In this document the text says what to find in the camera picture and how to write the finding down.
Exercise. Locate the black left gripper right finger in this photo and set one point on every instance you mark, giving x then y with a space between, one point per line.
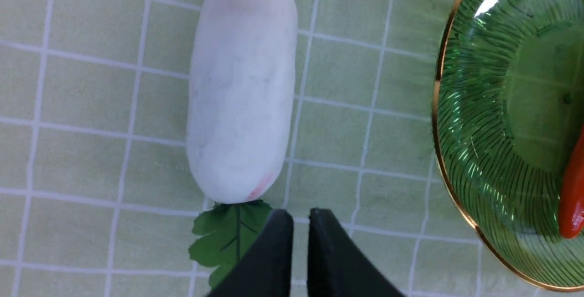
336 266

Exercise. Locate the green ribbed plastic plate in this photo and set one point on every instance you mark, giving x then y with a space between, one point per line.
507 109

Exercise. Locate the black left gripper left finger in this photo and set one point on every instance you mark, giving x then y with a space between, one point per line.
265 270

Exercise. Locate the green checked tablecloth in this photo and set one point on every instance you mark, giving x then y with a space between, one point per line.
96 196

